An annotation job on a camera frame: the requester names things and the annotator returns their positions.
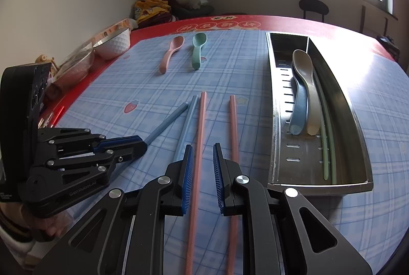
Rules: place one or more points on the beige spoon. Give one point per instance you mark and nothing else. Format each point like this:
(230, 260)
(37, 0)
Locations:
(302, 61)

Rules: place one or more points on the pink spoon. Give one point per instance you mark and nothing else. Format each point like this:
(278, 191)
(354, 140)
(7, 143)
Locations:
(177, 42)

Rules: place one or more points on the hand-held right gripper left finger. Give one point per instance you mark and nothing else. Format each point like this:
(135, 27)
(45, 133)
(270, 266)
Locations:
(188, 179)

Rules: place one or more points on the person's left forearm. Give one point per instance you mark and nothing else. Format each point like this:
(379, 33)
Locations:
(16, 230)

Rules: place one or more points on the dark bag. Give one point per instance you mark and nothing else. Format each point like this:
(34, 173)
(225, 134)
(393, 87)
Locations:
(198, 10)

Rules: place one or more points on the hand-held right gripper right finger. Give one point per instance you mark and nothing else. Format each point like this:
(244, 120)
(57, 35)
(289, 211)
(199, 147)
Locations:
(219, 179)

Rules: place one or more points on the red printed tablecloth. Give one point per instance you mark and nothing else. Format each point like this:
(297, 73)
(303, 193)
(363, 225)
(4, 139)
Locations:
(319, 26)

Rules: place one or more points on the white ribbed bowl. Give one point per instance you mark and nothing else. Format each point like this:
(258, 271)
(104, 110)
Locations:
(113, 45)

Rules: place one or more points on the bowl under plastic wrap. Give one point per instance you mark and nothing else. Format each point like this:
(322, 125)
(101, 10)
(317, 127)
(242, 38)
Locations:
(73, 70)

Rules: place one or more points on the stainless steel utensil tray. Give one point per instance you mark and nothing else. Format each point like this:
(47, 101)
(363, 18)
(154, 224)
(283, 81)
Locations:
(297, 166)

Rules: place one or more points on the green spoon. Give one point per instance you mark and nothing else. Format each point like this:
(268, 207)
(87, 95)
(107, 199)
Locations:
(199, 38)

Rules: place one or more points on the person's left hand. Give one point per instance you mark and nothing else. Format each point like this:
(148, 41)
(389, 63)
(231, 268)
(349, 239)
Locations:
(54, 225)

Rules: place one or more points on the pink chopstick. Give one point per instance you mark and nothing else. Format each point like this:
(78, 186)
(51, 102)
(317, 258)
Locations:
(199, 134)
(234, 128)

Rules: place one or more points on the blue chopstick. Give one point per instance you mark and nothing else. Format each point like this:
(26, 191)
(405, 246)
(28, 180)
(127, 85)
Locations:
(169, 121)
(190, 121)

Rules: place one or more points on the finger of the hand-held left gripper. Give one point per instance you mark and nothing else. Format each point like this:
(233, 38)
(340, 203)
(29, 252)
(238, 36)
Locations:
(121, 141)
(127, 154)

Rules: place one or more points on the black pot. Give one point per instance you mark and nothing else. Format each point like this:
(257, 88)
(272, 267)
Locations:
(388, 42)

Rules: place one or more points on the blue spoon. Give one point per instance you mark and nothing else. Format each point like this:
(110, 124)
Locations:
(298, 115)

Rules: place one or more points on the orange snack packet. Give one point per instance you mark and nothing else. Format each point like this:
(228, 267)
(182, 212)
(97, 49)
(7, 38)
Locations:
(118, 24)

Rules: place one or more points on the black round stool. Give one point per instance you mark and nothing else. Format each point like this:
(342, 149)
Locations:
(313, 5)

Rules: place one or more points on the blue plaid table mat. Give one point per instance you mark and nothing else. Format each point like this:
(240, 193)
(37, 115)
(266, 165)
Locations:
(143, 80)

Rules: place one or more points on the green chopstick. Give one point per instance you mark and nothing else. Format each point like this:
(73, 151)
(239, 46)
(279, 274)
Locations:
(332, 160)
(325, 163)

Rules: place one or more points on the maroon bag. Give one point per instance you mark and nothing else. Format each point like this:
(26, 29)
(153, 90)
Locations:
(159, 19)

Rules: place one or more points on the dark wooden bar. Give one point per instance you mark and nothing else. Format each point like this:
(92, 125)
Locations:
(363, 19)
(386, 26)

